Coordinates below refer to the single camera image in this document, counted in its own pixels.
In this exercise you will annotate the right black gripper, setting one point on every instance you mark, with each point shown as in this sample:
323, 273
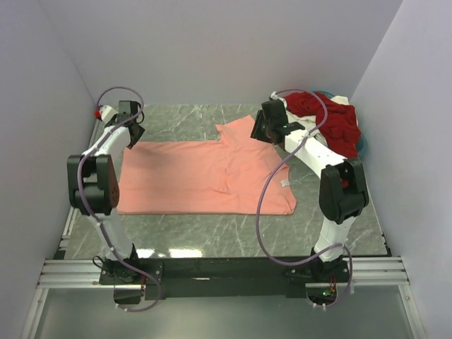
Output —
256, 133

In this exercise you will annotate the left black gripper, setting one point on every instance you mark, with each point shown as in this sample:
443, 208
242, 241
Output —
135, 140

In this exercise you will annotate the pink t shirt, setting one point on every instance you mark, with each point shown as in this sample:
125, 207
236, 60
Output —
205, 177

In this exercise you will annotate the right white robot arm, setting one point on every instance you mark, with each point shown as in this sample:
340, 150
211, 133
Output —
343, 192

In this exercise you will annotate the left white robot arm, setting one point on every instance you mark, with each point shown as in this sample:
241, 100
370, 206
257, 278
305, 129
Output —
92, 180

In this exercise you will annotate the white t shirt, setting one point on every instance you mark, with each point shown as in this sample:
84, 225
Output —
309, 122

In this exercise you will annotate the red t shirt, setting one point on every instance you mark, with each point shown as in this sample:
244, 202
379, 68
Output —
337, 123

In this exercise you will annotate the teal plastic basin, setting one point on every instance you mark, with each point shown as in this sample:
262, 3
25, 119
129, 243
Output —
361, 145

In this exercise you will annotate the black base beam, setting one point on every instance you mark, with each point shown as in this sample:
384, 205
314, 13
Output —
222, 277

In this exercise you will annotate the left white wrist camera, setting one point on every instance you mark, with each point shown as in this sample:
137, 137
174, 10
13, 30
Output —
105, 113

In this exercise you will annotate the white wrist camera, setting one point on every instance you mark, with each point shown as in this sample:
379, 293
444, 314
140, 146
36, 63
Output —
276, 96
105, 113

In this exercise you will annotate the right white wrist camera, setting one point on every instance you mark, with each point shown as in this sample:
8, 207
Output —
276, 96

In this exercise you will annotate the aluminium rail frame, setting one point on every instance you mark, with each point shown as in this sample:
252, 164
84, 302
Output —
82, 274

